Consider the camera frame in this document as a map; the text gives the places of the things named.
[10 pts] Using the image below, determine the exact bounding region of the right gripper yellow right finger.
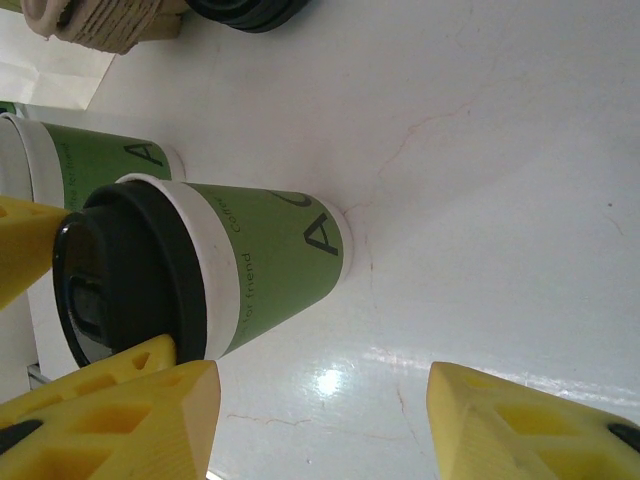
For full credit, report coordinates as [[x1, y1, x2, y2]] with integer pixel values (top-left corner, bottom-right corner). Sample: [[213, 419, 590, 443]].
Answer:
[[427, 360, 640, 480]]

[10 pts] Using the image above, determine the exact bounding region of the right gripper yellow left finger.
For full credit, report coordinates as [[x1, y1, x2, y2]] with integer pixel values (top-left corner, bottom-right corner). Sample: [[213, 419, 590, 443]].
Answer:
[[0, 358, 222, 480]]

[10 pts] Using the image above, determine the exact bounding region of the black plastic cup lid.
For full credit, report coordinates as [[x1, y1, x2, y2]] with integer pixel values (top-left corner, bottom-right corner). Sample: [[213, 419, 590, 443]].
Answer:
[[52, 180, 209, 369]]

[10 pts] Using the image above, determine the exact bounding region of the white paper carrier bag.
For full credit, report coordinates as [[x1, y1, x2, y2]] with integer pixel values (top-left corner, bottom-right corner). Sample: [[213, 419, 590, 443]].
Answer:
[[0, 9, 119, 116]]

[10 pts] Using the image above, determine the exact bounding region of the green paper coffee cup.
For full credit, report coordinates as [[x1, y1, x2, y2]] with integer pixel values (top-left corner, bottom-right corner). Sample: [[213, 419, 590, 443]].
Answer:
[[0, 112, 187, 209], [114, 172, 357, 361]]

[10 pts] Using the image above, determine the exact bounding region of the brown pulp carrier stack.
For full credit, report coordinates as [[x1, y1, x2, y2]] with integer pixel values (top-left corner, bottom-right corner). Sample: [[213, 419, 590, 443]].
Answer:
[[54, 0, 181, 55]]

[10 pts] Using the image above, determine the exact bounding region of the black plastic lid stack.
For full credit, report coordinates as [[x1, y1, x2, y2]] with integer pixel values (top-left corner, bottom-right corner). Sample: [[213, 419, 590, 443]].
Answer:
[[184, 0, 312, 34]]

